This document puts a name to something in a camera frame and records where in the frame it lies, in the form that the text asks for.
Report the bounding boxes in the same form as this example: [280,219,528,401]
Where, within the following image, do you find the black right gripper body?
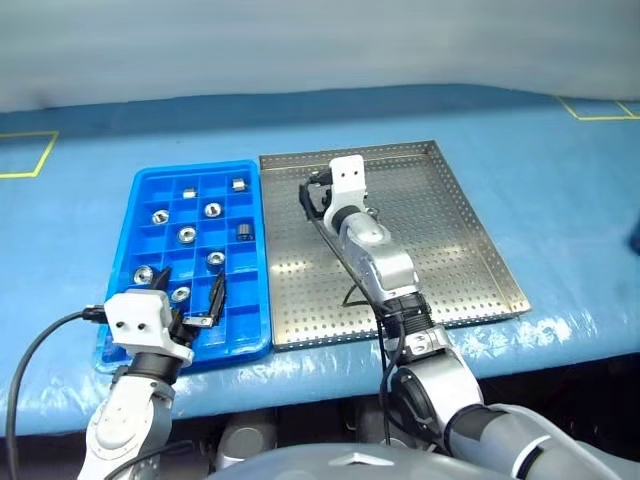
[307,169,334,220]

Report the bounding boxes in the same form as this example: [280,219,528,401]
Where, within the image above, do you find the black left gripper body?
[168,307,215,350]

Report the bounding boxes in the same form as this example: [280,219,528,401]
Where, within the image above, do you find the blue compartment tray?
[94,158,274,375]

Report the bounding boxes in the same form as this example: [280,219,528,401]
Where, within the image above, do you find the dark grey rounded cylinder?
[214,408,280,472]
[347,399,399,447]

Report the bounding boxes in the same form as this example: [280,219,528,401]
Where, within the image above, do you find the perforated metal tray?
[258,139,531,354]

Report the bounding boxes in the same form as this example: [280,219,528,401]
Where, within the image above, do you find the silver robot torso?
[207,439,506,480]

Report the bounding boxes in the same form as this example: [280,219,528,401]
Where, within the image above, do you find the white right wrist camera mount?
[327,155,370,224]

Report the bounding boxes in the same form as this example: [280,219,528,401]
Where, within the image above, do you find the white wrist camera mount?
[103,289,195,362]
[327,155,370,224]

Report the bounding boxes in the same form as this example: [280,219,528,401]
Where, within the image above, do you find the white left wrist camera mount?
[103,289,195,362]

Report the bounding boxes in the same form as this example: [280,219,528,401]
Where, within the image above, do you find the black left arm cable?
[5,303,109,480]

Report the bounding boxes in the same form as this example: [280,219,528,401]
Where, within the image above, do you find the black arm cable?
[298,172,406,446]
[5,303,109,480]

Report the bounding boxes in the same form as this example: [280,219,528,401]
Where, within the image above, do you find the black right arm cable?
[298,172,406,446]

